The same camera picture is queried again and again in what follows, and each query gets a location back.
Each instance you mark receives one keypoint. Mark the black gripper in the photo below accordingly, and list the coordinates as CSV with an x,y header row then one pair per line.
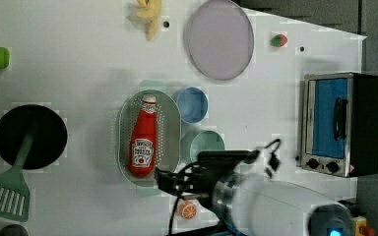
x,y
210,167

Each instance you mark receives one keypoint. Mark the red plush ketchup bottle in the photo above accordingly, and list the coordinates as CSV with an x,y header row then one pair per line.
x,y
144,138

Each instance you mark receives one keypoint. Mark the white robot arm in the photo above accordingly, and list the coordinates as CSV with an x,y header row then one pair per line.
x,y
252,204

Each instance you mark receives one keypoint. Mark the orange slice toy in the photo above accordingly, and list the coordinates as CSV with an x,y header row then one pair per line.
x,y
187,210

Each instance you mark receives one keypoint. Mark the green plastic mug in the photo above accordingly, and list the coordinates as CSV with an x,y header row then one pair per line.
x,y
196,141

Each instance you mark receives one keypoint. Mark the blue plastic bowl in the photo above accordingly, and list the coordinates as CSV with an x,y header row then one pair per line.
x,y
192,104

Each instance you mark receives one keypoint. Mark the black round pan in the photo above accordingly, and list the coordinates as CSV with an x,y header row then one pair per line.
x,y
49,141

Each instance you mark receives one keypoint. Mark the lavender round plate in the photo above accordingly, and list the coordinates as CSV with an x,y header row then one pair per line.
x,y
220,40

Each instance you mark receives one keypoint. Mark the green slotted spatula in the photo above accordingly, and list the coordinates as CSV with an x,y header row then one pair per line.
x,y
15,193

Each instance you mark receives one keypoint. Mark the grey object at corner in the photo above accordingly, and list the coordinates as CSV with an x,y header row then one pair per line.
x,y
14,230

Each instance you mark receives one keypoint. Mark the red green toy strawberry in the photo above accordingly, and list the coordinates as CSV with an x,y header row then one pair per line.
x,y
279,40

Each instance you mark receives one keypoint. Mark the silver black toaster oven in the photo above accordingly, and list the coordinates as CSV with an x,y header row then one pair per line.
x,y
339,133

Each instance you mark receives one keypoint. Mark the yellow red emergency button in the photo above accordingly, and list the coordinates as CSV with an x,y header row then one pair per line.
x,y
361,228

